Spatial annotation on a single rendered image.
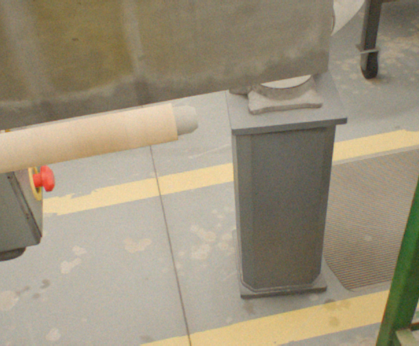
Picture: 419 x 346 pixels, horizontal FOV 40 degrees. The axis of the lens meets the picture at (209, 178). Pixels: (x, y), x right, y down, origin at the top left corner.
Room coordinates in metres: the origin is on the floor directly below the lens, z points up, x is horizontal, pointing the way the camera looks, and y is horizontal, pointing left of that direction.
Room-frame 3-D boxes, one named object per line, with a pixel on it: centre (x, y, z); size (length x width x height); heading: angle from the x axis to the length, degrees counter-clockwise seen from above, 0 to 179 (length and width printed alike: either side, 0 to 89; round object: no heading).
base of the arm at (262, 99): (1.18, -0.18, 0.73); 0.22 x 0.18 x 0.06; 90
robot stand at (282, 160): (1.18, -0.20, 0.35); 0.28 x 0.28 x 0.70; 0
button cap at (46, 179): (0.63, 0.25, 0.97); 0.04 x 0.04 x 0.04; 8
